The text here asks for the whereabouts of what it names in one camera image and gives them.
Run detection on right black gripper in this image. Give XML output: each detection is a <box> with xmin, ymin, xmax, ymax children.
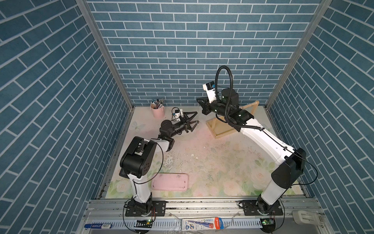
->
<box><xmin>196</xmin><ymin>98</ymin><xmax>229</xmax><ymax>121</ymax></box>

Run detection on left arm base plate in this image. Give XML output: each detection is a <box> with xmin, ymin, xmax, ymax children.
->
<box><xmin>125</xmin><ymin>199</ymin><xmax>167</xmax><ymax>217</ymax></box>

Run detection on pens in cup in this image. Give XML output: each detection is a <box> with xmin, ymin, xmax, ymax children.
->
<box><xmin>150</xmin><ymin>99</ymin><xmax>165</xmax><ymax>109</ymax></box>

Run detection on wooden jewelry display stand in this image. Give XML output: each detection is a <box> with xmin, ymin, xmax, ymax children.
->
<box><xmin>206</xmin><ymin>100</ymin><xmax>260</xmax><ymax>140</ymax></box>

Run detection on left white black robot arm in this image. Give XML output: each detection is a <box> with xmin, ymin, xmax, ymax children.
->
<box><xmin>119</xmin><ymin>109</ymin><xmax>199</xmax><ymax>206</ymax></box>

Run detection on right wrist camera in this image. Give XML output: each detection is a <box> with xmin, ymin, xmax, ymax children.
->
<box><xmin>203</xmin><ymin>82</ymin><xmax>217</xmax><ymax>103</ymax></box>

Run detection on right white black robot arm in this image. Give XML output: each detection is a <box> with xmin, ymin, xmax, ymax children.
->
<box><xmin>197</xmin><ymin>65</ymin><xmax>308</xmax><ymax>215</ymax></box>

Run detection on toothpaste box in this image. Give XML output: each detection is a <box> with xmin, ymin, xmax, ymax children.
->
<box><xmin>182</xmin><ymin>217</ymin><xmax>225</xmax><ymax>231</ymax></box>

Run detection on white plastic bracket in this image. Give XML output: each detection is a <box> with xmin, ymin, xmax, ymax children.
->
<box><xmin>292</xmin><ymin>210</ymin><xmax>321</xmax><ymax>226</ymax></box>

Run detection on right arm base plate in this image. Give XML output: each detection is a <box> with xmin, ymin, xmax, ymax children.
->
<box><xmin>238</xmin><ymin>199</ymin><xmax>284</xmax><ymax>216</ymax></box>

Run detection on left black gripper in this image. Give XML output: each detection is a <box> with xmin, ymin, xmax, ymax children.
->
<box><xmin>168</xmin><ymin>114</ymin><xmax>198</xmax><ymax>139</ymax></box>

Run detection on pink plastic tray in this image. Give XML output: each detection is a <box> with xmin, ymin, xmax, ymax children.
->
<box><xmin>151</xmin><ymin>173</ymin><xmax>189</xmax><ymax>192</ymax></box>

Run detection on pink pen holder cup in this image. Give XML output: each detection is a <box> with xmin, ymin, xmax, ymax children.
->
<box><xmin>150</xmin><ymin>103</ymin><xmax>165</xmax><ymax>119</ymax></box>

